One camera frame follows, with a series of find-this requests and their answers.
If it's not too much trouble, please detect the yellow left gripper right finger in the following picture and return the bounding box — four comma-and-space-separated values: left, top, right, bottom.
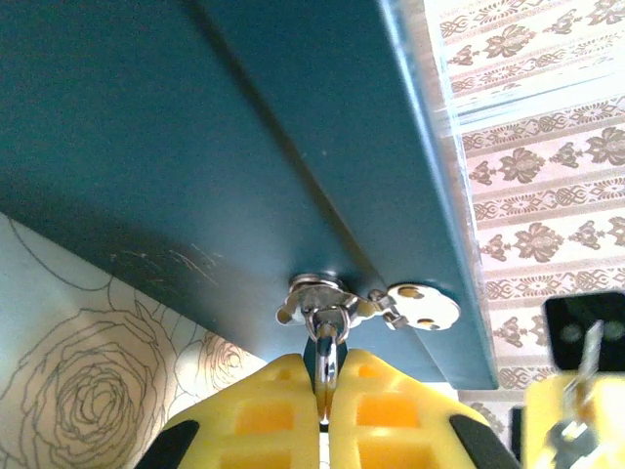
324, 347, 520, 469

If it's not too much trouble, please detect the silver metal hasp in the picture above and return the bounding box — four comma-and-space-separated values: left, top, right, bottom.
275, 273, 463, 334

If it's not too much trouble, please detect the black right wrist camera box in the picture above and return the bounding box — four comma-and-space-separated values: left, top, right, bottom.
544, 291, 625, 371

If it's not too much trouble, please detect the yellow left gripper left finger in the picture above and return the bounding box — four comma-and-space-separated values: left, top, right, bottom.
146, 354, 323, 469

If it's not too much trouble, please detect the teal cabinet door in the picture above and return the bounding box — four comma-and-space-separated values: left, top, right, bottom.
0, 0, 500, 392

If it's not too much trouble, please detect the silver ring pull handle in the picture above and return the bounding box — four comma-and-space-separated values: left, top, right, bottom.
305, 310, 351, 426

